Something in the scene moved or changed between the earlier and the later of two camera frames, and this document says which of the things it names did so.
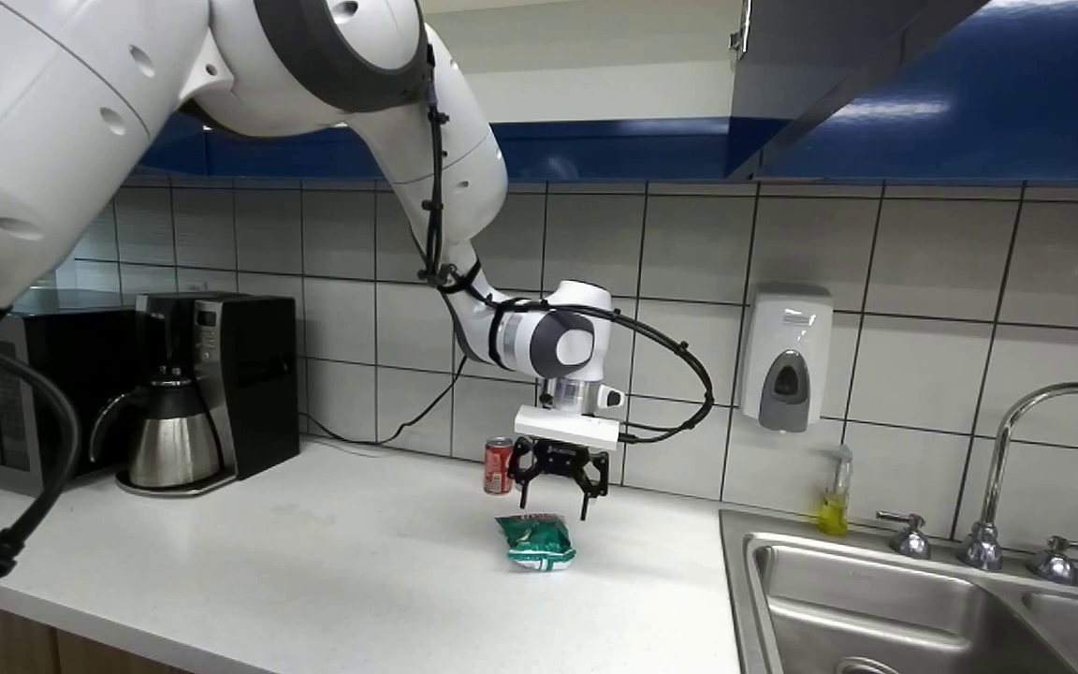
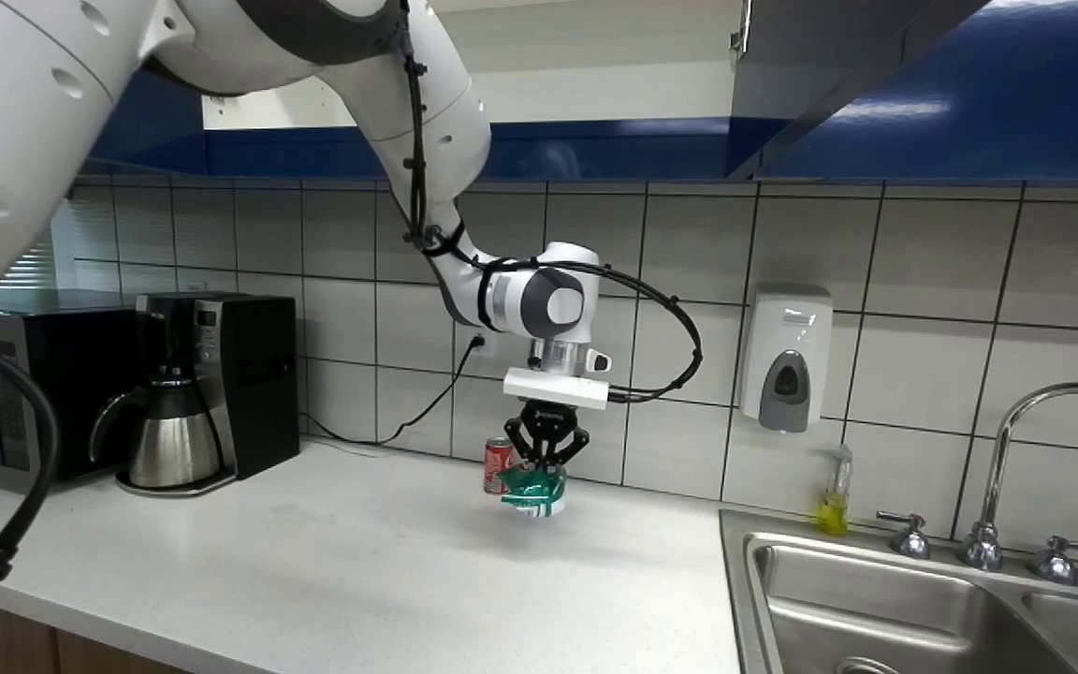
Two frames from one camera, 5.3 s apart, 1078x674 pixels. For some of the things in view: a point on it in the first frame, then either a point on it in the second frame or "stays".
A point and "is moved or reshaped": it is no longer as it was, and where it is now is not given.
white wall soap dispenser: x=786 y=357 stays
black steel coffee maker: x=243 y=363 stays
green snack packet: x=536 y=542 is moved or reshaped
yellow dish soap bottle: x=832 y=509 stays
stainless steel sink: x=806 y=600 stays
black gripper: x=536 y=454 -> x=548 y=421
